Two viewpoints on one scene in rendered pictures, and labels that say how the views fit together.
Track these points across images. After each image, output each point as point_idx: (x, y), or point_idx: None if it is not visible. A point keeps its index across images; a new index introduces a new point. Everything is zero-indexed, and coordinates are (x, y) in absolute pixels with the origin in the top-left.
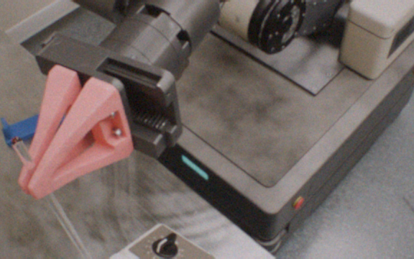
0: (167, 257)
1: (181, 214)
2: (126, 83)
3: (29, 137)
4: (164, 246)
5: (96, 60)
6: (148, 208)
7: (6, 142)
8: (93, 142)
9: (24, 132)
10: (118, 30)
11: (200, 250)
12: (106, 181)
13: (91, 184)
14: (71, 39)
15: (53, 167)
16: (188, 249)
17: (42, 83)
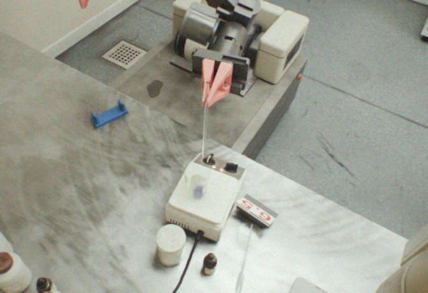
0: (212, 164)
1: (207, 150)
2: None
3: (108, 121)
4: (210, 158)
5: (220, 56)
6: (189, 149)
7: (95, 125)
8: None
9: (106, 119)
10: (219, 46)
11: (225, 161)
12: (162, 139)
13: (154, 141)
14: (204, 50)
15: (213, 95)
16: (219, 161)
17: (105, 93)
